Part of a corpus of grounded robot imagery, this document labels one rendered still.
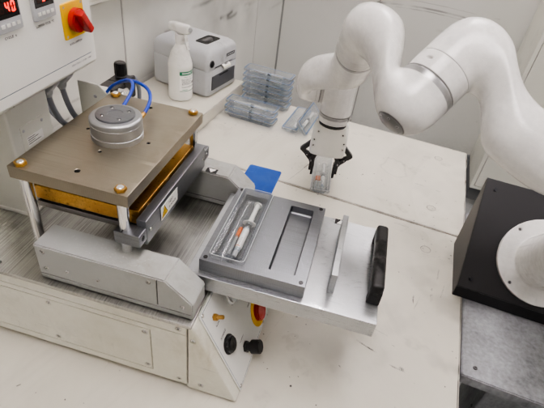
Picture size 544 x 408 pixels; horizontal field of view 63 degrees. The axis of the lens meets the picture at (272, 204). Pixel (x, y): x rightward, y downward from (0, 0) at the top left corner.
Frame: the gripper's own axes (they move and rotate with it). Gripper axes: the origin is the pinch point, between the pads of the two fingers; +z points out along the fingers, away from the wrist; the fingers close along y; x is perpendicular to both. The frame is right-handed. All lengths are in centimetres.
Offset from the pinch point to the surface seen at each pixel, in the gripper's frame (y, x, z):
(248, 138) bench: 25.3, -15.8, 3.3
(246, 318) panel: 11, 60, -3
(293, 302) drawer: 4, 68, -19
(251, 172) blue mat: 20.4, 4.1, 3.2
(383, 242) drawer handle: -9, 55, -23
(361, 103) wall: -26, -176, 53
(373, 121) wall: -37, -173, 63
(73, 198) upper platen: 38, 64, -27
